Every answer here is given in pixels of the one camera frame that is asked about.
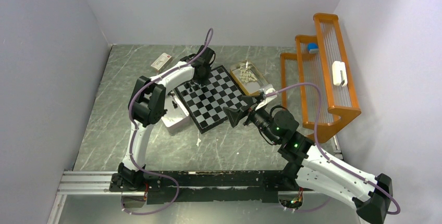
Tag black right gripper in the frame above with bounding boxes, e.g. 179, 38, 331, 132
223, 95, 279, 144

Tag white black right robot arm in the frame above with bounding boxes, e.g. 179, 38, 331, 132
223, 96, 392, 223

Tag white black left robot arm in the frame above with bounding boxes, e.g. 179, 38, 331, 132
117, 45, 216, 191

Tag white chess pieces pile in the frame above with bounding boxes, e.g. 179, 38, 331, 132
238, 61, 257, 83

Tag black chess pieces pile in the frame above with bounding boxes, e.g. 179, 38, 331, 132
168, 91, 178, 109

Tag yellow tray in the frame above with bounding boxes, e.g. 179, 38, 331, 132
230, 60, 268, 95

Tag black white chessboard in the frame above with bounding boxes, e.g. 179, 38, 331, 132
174, 65, 245, 134

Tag white red card box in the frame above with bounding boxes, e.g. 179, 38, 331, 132
151, 53, 173, 73

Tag pink metal tin box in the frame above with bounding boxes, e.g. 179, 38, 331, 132
161, 90, 190, 135

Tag orange wooden rack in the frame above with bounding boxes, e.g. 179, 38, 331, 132
280, 13, 361, 143

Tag blue round object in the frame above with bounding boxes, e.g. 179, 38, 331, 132
307, 43, 319, 54

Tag white plastic clip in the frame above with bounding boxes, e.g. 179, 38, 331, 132
332, 61, 348, 87

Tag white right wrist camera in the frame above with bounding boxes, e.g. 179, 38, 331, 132
255, 84, 278, 110

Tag black mounting rail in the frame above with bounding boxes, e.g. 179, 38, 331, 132
108, 170, 300, 205

